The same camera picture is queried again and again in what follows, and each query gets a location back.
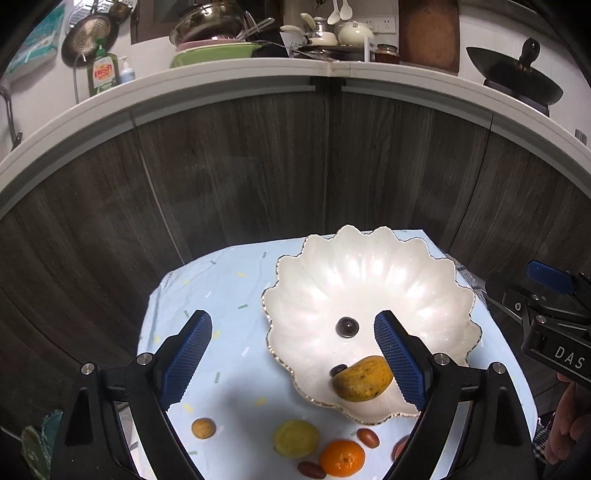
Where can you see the hanging frying pan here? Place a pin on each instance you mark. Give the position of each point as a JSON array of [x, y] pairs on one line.
[[90, 39]]

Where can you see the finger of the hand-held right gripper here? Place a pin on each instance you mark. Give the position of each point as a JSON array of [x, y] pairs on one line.
[[508, 290], [551, 276]]

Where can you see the steel cooking pot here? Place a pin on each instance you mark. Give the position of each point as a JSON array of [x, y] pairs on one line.
[[332, 53]]

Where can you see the glass jar red contents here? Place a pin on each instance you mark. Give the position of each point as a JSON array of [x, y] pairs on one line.
[[387, 55]]

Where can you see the dark purple plum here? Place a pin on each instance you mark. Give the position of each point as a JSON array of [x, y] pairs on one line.
[[347, 326]]

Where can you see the wooden cutting board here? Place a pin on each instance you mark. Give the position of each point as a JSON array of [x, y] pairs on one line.
[[429, 37]]

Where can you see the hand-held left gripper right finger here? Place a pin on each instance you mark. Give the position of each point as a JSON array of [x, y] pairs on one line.
[[401, 364]]

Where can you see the white wall socket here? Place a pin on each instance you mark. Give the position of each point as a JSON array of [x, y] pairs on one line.
[[378, 25]]

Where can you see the cream teapot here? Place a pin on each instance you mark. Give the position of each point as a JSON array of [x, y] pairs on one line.
[[355, 33]]

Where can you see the brown longan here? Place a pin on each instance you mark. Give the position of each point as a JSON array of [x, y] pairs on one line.
[[203, 428]]

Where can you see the steel kitchen faucet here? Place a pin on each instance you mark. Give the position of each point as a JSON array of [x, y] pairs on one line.
[[8, 115]]

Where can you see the light blue confetti tablecloth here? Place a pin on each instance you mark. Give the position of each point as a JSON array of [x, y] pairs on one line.
[[231, 295]]

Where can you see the orange tangerine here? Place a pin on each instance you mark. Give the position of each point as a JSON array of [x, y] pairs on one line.
[[400, 448], [342, 458]]

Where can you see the person's right hand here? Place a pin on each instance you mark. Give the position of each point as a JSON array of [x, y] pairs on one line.
[[570, 424]]

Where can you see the green dish soap bottle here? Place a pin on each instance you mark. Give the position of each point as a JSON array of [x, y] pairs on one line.
[[102, 74]]

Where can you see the blueberry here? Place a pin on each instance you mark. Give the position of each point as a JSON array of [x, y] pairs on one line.
[[338, 369]]

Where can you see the thin steel faucet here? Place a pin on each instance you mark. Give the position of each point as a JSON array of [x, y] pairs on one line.
[[77, 83]]

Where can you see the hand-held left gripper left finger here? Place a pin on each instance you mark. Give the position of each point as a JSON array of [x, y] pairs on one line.
[[187, 360]]

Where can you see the stacked steel bowls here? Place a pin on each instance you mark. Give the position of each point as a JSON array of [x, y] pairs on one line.
[[207, 23]]

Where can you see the black wok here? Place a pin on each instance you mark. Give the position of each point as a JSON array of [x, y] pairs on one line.
[[512, 74]]

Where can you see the teal wipes packet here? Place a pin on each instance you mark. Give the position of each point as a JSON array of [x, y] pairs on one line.
[[37, 41]]

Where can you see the white scalloped bowl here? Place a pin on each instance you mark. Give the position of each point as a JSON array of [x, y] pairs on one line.
[[369, 286]]

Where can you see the green patterned cloth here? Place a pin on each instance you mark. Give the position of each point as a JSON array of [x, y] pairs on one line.
[[41, 443]]

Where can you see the blue pump bottle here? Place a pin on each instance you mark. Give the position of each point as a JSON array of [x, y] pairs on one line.
[[127, 74]]

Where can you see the steel steamer rack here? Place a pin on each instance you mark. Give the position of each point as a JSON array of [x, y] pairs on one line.
[[85, 11]]

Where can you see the white spoon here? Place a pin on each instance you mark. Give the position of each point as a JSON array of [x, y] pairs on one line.
[[346, 11], [333, 16]]

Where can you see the green round guava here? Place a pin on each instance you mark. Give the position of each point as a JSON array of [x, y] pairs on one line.
[[295, 438]]

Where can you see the green basin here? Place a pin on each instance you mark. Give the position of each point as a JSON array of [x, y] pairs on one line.
[[212, 56]]

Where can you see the cream saucepan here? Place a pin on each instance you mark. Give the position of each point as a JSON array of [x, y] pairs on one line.
[[323, 38]]

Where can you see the yellow mango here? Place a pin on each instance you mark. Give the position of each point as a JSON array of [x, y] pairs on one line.
[[362, 381]]

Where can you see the red grape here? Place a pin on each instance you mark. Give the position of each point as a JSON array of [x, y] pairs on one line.
[[310, 469], [368, 437]]

